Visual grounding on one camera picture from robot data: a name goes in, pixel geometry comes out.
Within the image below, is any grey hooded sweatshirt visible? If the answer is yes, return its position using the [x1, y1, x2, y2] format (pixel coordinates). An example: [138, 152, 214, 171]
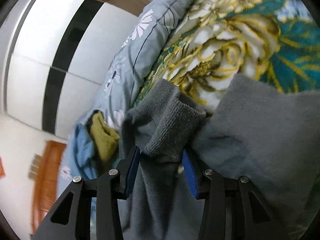
[119, 74, 319, 239]

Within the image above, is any orange wooden headboard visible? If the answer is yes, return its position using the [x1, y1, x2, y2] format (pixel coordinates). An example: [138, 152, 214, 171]
[28, 140, 66, 233]

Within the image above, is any blue garment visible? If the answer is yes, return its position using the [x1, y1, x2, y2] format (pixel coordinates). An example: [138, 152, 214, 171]
[66, 124, 98, 180]

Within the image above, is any olive yellow garment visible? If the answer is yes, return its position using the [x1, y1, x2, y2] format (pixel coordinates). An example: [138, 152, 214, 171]
[89, 111, 119, 166]

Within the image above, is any grey daisy print duvet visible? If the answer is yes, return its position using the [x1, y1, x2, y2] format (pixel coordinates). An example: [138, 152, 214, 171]
[59, 0, 194, 183]

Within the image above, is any white wardrobe with black stripe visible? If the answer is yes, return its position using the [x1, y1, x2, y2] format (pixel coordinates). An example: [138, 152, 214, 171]
[5, 0, 137, 138]

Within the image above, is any teal floral bed blanket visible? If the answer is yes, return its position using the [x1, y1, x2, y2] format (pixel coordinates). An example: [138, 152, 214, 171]
[136, 0, 319, 114]

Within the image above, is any red square wall decoration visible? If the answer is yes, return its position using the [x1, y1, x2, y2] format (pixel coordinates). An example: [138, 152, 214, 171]
[0, 158, 5, 179]

